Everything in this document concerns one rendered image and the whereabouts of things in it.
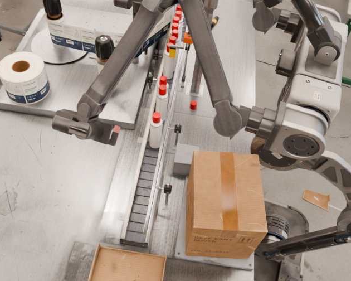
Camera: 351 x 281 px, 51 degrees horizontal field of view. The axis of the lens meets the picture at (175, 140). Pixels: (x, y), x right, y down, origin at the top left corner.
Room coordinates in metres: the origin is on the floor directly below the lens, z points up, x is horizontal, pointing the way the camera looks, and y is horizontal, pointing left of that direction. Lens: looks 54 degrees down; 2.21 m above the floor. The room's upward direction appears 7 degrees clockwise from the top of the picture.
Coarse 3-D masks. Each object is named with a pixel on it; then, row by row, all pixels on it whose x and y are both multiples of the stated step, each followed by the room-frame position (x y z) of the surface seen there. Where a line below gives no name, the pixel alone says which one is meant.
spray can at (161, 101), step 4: (160, 88) 1.08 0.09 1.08; (164, 88) 1.09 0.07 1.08; (160, 92) 1.08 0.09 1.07; (164, 92) 1.08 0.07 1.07; (160, 96) 1.07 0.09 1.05; (164, 96) 1.08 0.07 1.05; (156, 100) 1.09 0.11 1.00; (160, 100) 1.07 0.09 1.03; (164, 100) 1.07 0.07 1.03; (156, 104) 1.08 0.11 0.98; (160, 104) 1.07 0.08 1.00; (164, 104) 1.07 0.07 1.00; (156, 108) 1.08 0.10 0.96; (160, 108) 1.07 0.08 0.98; (164, 108) 1.07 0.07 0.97; (160, 112) 1.07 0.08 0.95; (164, 112) 1.07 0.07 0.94; (164, 116) 1.08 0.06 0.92; (164, 120) 1.08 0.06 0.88
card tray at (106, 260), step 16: (96, 256) 0.42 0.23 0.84; (112, 256) 0.43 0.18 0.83; (128, 256) 0.44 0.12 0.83; (144, 256) 0.45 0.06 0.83; (160, 256) 0.46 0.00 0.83; (96, 272) 0.37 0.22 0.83; (112, 272) 0.38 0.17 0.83; (128, 272) 0.38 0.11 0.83; (144, 272) 0.39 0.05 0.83; (160, 272) 0.40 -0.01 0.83
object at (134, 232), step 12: (168, 84) 1.32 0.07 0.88; (168, 96) 1.23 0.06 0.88; (144, 156) 0.87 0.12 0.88; (156, 156) 0.87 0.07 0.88; (144, 168) 0.80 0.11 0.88; (144, 180) 0.75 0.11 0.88; (144, 192) 0.69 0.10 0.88; (144, 204) 0.64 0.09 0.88; (132, 216) 0.58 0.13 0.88; (144, 216) 0.59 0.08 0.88; (132, 228) 0.54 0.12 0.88; (132, 240) 0.49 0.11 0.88; (144, 240) 0.49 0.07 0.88
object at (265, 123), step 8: (280, 104) 0.67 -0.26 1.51; (256, 112) 0.66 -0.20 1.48; (264, 112) 0.65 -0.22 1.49; (272, 112) 0.66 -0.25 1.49; (280, 112) 0.64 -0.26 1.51; (248, 120) 0.64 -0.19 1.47; (256, 120) 0.63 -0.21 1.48; (264, 120) 0.63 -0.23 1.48; (272, 120) 0.63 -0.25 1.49; (280, 120) 0.62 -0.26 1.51; (248, 128) 0.63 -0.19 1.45; (256, 128) 0.63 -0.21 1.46; (264, 128) 0.62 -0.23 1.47; (272, 128) 0.61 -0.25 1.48; (256, 136) 0.62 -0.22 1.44; (264, 136) 0.61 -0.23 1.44; (272, 136) 0.60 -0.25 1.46; (264, 144) 0.62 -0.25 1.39
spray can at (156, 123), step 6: (156, 114) 0.94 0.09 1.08; (150, 120) 0.94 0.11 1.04; (156, 120) 0.92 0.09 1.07; (150, 126) 0.92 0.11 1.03; (156, 126) 0.91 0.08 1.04; (150, 132) 0.92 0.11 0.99; (156, 132) 0.91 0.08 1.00; (150, 138) 0.92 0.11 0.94; (156, 138) 0.91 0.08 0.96; (150, 144) 0.92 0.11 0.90; (156, 144) 0.91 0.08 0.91
